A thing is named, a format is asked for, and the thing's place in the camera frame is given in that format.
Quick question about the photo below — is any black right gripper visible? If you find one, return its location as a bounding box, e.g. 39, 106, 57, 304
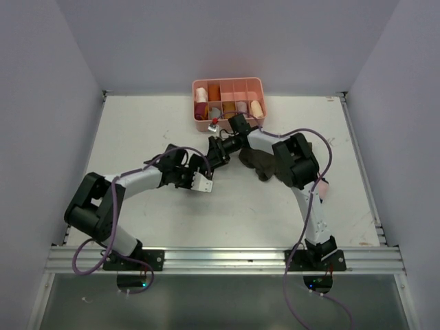
203, 135, 241, 170

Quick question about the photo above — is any black underwear beige waistband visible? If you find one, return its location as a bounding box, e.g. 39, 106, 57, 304
188, 153, 208, 173

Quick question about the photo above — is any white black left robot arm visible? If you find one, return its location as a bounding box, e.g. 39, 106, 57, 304
64, 144, 190, 270

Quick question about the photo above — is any grey rolled underwear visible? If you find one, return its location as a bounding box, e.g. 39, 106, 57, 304
208, 107, 222, 120

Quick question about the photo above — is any olive green underwear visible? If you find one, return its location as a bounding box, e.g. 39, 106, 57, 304
239, 141, 314, 182

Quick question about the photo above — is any maroon rolled underwear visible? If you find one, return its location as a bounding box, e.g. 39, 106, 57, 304
194, 102, 209, 120

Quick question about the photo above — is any mustard brown rolled underwear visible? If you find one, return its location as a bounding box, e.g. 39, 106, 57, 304
222, 101, 236, 118

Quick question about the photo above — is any pale pink rolled underwear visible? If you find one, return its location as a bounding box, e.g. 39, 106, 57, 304
236, 101, 248, 114

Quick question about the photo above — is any peach rolled underwear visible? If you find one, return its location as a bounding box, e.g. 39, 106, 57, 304
250, 100, 264, 118

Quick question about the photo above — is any white pink rolled underwear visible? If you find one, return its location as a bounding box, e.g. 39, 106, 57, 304
195, 87, 208, 103

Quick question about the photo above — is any orange rolled underwear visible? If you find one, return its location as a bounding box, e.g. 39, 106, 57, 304
208, 84, 221, 102

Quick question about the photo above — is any light pink underwear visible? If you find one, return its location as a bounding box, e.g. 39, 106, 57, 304
316, 178, 329, 203

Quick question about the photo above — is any pink divided storage box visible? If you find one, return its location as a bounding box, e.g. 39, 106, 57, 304
192, 77, 267, 132

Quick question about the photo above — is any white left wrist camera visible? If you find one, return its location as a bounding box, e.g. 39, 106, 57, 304
190, 173, 213, 193

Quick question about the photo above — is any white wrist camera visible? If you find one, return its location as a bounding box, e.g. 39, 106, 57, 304
208, 118, 220, 135
190, 173, 213, 193

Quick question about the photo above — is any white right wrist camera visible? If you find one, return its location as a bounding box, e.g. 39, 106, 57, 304
208, 118, 220, 135

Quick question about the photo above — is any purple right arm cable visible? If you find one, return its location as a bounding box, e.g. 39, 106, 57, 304
214, 111, 355, 330

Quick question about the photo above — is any aluminium frame rail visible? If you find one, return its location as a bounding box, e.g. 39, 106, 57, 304
43, 245, 408, 275

